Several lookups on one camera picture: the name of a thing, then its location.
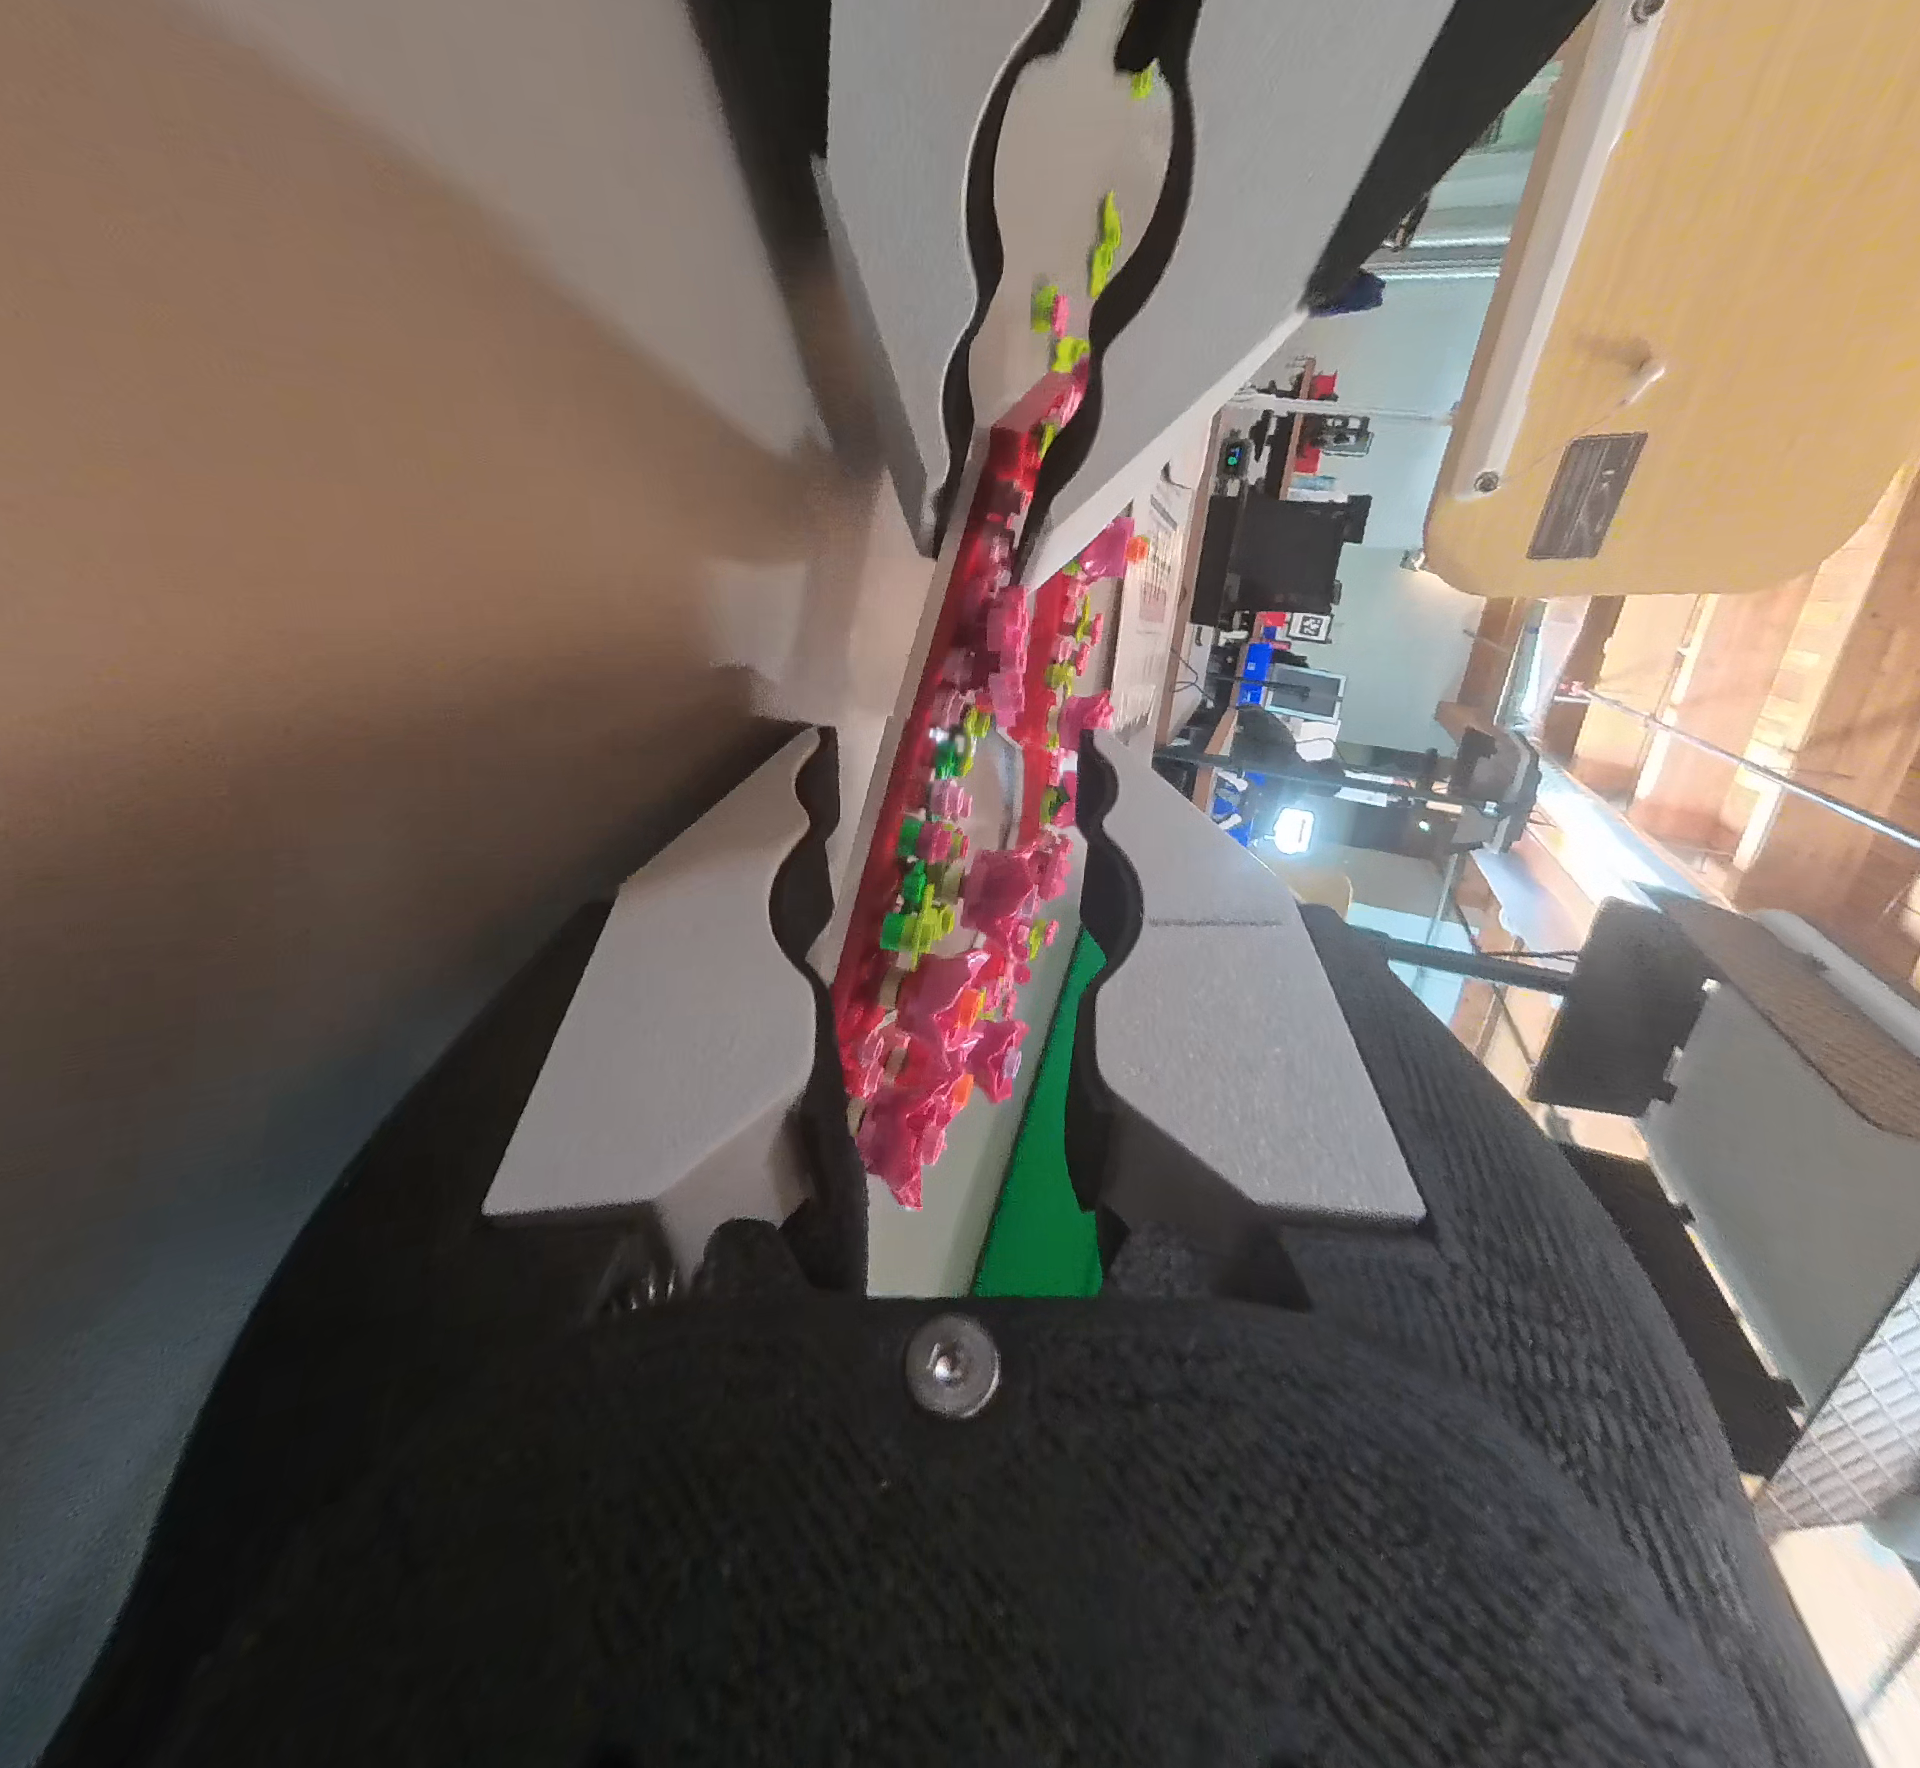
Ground white printed sheet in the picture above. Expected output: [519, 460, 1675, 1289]
[1131, 479, 1204, 648]

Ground black pole with clamp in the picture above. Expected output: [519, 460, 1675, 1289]
[1350, 934, 1577, 978]

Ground red lego heart flower wreath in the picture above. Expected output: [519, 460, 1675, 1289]
[832, 372, 1142, 1211]

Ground white grid ceiling panel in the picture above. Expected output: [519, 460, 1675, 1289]
[1754, 1273, 1920, 1560]

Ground black monitor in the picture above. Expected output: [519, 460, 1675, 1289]
[1190, 492, 1374, 628]

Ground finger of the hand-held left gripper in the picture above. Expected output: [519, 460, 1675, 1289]
[810, 0, 1127, 557]
[1015, 0, 1535, 588]

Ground light wood panel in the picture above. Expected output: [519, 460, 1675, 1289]
[1421, 0, 1920, 602]

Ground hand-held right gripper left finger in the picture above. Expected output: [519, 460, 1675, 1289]
[480, 725, 871, 1292]

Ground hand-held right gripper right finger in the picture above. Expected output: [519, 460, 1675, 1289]
[1068, 729, 1428, 1232]

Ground green board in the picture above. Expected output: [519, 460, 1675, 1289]
[974, 929, 1112, 1297]

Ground grey box unit black panels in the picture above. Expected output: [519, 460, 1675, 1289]
[1529, 889, 1920, 1417]

